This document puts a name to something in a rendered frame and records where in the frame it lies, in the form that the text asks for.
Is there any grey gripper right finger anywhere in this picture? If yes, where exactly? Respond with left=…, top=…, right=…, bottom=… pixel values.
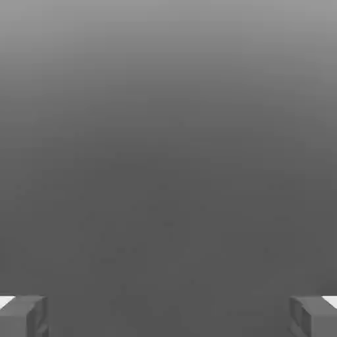
left=288, top=295, right=337, bottom=337

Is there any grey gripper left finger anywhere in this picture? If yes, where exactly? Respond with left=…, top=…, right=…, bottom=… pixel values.
left=0, top=294, right=50, bottom=337

